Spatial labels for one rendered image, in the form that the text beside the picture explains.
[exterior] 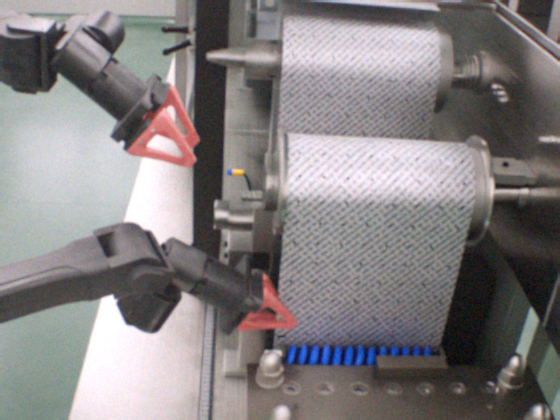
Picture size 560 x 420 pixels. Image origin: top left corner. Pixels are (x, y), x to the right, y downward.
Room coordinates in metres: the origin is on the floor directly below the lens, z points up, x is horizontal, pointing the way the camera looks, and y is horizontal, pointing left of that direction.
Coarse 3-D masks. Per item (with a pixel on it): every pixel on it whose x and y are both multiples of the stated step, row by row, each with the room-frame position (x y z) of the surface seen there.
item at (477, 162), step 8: (280, 144) 0.79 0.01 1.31; (280, 152) 0.78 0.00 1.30; (472, 152) 0.81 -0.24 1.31; (280, 160) 0.77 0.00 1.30; (480, 160) 0.80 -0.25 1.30; (280, 168) 0.76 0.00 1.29; (480, 168) 0.79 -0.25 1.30; (280, 176) 0.75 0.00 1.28; (480, 176) 0.78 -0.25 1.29; (280, 184) 0.74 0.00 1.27; (480, 184) 0.77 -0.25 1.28; (280, 192) 0.74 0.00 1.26; (480, 192) 0.76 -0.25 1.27; (280, 200) 0.74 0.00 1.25; (480, 200) 0.76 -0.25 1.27; (280, 208) 0.74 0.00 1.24; (480, 208) 0.76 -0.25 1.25; (472, 216) 0.76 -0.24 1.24; (480, 216) 0.76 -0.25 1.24; (472, 224) 0.76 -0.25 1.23
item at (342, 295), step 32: (288, 256) 0.73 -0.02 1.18; (320, 256) 0.74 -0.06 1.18; (352, 256) 0.74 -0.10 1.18; (384, 256) 0.74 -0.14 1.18; (416, 256) 0.75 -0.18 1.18; (448, 256) 0.75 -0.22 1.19; (288, 288) 0.73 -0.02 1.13; (320, 288) 0.74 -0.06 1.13; (352, 288) 0.74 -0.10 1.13; (384, 288) 0.75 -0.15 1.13; (416, 288) 0.75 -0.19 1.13; (448, 288) 0.75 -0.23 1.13; (320, 320) 0.74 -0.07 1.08; (352, 320) 0.74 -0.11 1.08; (384, 320) 0.75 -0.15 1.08; (416, 320) 0.75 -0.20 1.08; (320, 352) 0.74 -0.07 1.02
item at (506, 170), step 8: (496, 160) 0.83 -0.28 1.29; (504, 160) 0.84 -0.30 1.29; (512, 160) 0.84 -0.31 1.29; (520, 160) 0.85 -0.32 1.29; (496, 168) 0.81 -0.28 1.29; (504, 168) 0.81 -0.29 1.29; (512, 168) 0.81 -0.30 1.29; (520, 168) 0.82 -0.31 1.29; (528, 168) 0.83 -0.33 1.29; (496, 176) 0.79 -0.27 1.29; (504, 176) 0.79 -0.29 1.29; (512, 176) 0.80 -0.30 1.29; (520, 176) 0.80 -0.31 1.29; (528, 176) 0.80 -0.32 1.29; (512, 184) 0.80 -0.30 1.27; (520, 184) 0.80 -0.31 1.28
